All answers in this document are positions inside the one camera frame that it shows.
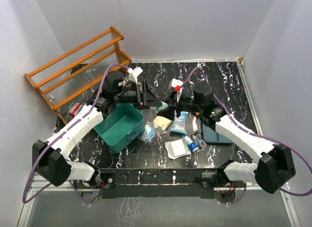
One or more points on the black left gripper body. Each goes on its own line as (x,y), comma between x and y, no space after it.
(127,95)

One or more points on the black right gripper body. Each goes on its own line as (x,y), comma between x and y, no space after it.
(184,104)

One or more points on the white bottle green label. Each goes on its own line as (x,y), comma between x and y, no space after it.
(164,106)

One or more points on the beige gauze roll pack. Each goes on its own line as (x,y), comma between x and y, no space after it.
(161,124)

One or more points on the blue white swab bag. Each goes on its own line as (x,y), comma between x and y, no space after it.
(179,124)

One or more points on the teal plastic medicine box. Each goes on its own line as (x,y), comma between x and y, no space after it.
(121,127)

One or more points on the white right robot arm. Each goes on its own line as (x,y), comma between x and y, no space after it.
(272,165)

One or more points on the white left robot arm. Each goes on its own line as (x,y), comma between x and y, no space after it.
(50,157)

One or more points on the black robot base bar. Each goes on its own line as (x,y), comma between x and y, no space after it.
(151,183)

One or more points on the red white medicine box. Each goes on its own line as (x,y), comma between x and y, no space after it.
(75,109)

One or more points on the clear bag blue items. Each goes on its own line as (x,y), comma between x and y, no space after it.
(149,134)

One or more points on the white square gauze pack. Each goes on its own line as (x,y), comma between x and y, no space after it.
(177,149)

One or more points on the clear bag small items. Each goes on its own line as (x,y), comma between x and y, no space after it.
(197,138)

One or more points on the white bottle blue label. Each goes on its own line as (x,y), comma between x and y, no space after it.
(190,144)

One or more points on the dark teal tray insert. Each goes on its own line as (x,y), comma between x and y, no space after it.
(212,137)

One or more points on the orange wooden shelf rack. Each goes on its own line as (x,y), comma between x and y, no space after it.
(73,77)

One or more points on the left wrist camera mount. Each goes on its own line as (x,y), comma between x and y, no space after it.
(132,75)

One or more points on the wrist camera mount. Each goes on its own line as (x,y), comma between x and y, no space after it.
(132,75)
(177,86)

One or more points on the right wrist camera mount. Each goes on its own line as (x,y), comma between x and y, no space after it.
(177,86)

